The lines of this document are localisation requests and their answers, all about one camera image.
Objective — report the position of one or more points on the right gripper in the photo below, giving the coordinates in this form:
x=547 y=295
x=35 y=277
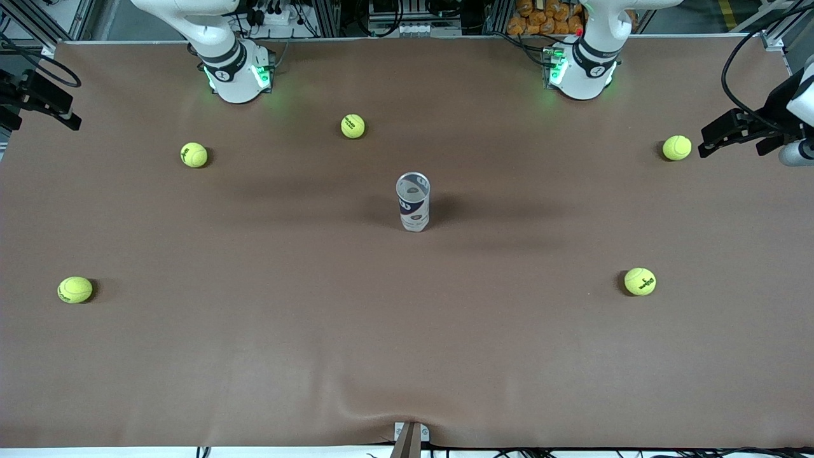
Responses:
x=18 y=90

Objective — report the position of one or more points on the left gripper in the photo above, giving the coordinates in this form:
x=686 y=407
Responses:
x=773 y=106

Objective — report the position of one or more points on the white blue tennis ball can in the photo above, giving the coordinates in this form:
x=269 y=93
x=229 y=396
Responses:
x=413 y=207

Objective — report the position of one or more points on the yellow tennis ball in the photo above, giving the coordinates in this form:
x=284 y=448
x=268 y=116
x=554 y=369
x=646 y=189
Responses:
x=75 y=289
x=353 y=126
x=676 y=147
x=194 y=155
x=640 y=281

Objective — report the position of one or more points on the grey base connector box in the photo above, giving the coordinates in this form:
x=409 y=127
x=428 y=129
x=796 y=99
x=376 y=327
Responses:
x=552 y=67
x=264 y=73

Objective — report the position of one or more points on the bag of orange items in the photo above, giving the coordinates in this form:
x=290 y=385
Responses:
x=547 y=18

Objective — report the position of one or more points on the white power strip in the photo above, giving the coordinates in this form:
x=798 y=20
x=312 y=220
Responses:
x=276 y=16

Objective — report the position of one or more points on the brown table mat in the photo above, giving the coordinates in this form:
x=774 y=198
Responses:
x=407 y=318

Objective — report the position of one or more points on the aluminium frame profile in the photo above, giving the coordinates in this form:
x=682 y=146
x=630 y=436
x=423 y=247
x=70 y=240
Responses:
x=772 y=39
x=76 y=19

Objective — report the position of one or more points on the metal table edge bracket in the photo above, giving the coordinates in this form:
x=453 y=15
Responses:
x=423 y=434

